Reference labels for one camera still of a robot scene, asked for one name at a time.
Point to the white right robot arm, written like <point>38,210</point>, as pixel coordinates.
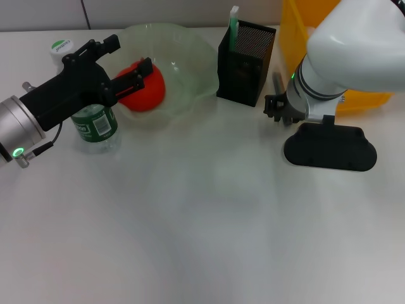
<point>348,47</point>

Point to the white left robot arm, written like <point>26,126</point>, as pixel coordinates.
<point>16,126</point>

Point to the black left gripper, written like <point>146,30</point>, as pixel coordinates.
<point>72,88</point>

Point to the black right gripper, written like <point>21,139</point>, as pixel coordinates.
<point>291,115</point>

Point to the green label water bottle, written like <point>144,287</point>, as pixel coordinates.
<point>95,126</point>

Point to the yellow plastic storage bin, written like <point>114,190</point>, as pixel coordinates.
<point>294,35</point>

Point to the red-orange toy orange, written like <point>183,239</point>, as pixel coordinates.
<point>148,95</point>

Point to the green utility knife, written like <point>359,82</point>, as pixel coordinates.
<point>233,28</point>

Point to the pale green glass fruit plate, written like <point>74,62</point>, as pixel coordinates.
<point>190,63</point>

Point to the black mesh pen holder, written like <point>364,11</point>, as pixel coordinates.
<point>240,82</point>

